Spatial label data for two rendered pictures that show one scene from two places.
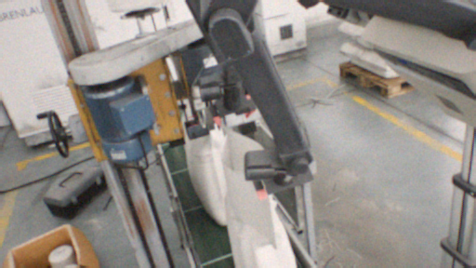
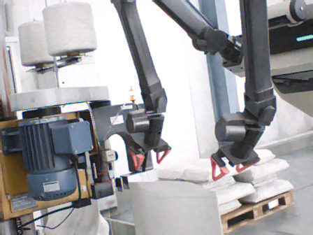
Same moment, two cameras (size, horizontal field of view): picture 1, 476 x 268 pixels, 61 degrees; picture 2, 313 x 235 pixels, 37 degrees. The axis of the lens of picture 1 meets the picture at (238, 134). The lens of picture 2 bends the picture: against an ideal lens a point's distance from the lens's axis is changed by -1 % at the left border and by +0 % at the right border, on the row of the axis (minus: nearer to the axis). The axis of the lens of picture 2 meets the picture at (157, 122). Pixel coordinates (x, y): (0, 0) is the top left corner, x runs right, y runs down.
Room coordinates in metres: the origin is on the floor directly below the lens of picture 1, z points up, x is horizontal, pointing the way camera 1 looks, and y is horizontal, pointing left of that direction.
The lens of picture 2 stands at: (-0.31, 0.62, 1.34)
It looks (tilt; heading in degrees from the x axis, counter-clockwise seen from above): 3 degrees down; 336
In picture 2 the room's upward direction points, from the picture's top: 8 degrees counter-clockwise
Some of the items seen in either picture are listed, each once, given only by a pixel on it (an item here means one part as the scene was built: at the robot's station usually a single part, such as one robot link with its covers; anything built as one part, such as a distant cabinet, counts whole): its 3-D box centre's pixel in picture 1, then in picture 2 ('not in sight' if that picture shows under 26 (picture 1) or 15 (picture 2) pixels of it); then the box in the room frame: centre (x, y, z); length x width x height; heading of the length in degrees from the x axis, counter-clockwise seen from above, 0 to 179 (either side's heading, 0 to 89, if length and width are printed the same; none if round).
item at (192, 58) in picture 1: (210, 67); (103, 138); (1.53, 0.06, 1.21); 0.30 x 0.25 x 0.30; 14
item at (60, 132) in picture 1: (58, 134); not in sight; (1.34, 0.63, 1.13); 0.18 x 0.11 x 0.18; 14
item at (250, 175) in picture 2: not in sight; (256, 169); (3.88, -2.27, 0.44); 0.68 x 0.44 x 0.15; 104
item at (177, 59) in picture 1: (172, 70); (75, 133); (1.46, 0.20, 1.26); 0.22 x 0.05 x 0.16; 14
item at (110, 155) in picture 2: (201, 107); (110, 160); (1.33, 0.11, 1.14); 0.05 x 0.04 x 0.16; 104
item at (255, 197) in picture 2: not in sight; (260, 191); (3.87, -2.28, 0.20); 0.67 x 0.43 x 0.15; 104
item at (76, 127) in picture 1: (79, 127); not in sight; (1.36, 0.56, 1.14); 0.11 x 0.06 x 0.11; 14
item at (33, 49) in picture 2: not in sight; (38, 43); (1.48, 0.28, 1.61); 0.15 x 0.14 x 0.17; 14
